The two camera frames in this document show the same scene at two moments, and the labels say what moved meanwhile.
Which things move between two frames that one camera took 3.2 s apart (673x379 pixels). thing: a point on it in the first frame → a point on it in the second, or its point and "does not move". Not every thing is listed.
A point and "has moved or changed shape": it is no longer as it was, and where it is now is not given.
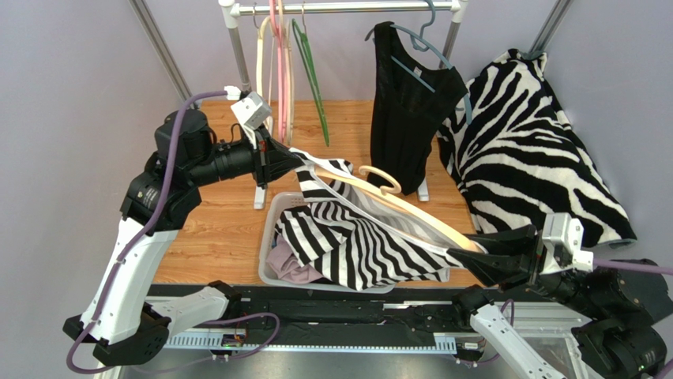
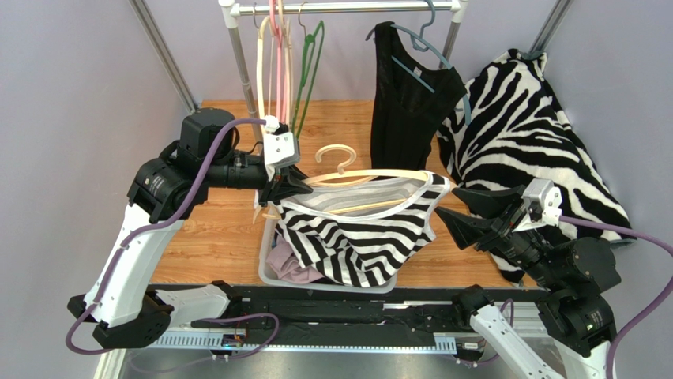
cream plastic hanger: [260, 61] does not move
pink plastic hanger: [281, 74] does not move
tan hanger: [378, 182] → [340, 176]
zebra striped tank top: [351, 234] has moved or changed shape
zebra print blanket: [520, 158] does not move
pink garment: [283, 263] does not move
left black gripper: [269, 162] → [281, 187]
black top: [409, 103] does not move
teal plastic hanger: [419, 43] does not move
